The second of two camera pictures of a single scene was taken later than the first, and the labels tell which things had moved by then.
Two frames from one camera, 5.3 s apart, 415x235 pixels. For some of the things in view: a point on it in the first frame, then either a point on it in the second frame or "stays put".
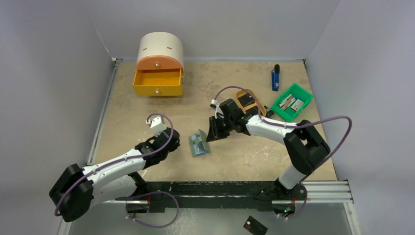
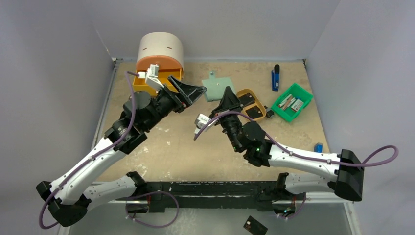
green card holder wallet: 199,145 → 216,87
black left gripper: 174,146 → 187,95
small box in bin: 297,105 stays put
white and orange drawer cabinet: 159,50 stays put
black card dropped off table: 255,227 stays put
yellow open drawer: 158,82 stays put
